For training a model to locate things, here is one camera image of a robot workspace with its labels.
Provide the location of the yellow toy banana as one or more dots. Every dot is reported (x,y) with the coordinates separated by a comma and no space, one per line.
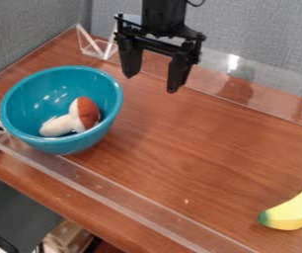
(285,216)

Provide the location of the clear acrylic front barrier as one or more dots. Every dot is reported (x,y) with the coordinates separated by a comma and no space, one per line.
(151,196)

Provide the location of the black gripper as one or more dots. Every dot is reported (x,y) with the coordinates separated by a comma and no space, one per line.
(159,30)

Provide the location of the clear acrylic back barrier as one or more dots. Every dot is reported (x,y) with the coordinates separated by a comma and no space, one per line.
(261,86)

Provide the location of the clear acrylic barrier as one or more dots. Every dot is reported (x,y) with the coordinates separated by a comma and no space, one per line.
(261,86)
(151,196)

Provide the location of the blue ceramic bowl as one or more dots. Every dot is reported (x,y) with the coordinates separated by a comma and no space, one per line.
(42,97)

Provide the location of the wooden object below table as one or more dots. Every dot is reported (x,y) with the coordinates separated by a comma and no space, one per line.
(68,238)

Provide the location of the clear acrylic corner bracket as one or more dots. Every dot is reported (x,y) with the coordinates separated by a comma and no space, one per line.
(96,47)

